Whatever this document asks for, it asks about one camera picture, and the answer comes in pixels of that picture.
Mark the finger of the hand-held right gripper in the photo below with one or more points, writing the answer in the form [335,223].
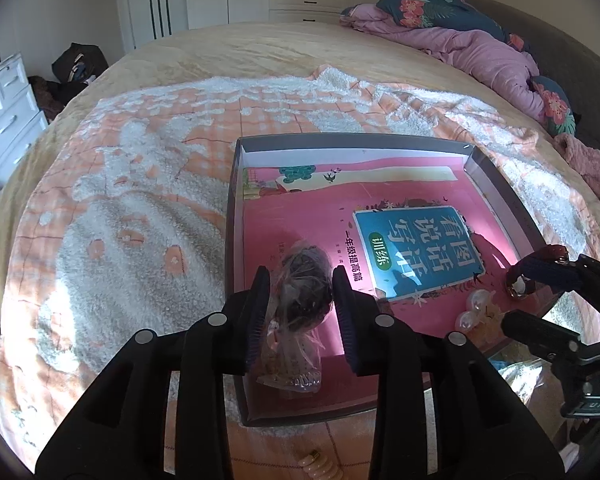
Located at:
[535,330]
[595,272]

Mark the peach white plush blanket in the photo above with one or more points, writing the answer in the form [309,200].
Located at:
[130,210]

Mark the pink fuzzy cloth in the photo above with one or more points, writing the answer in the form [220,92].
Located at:
[590,165]

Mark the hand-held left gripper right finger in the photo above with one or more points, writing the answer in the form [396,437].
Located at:
[344,320]

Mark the purple quilt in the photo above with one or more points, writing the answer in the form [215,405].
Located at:
[470,55]

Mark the clear plastic bag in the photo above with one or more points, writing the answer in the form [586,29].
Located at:
[520,375]

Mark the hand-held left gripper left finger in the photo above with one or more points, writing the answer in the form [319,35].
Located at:
[255,320]

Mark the dark red bangle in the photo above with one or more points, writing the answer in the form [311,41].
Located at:
[555,250]

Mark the plastic bag of dark beads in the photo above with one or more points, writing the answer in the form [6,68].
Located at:
[300,280]

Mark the pink book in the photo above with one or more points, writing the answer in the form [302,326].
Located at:
[305,210]

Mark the grey cardboard box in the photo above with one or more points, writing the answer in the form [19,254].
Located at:
[355,152]

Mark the black bag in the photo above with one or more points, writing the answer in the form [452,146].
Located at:
[77,60]

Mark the brown cloth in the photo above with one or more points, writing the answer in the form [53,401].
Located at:
[45,95]

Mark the beige bed sheet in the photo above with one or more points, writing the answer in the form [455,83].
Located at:
[230,50]

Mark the white drawer cabinet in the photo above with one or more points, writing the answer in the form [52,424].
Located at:
[10,105]

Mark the clear white hair claw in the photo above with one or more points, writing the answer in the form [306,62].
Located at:
[472,305]

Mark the white door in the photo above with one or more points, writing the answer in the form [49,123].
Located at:
[175,5]

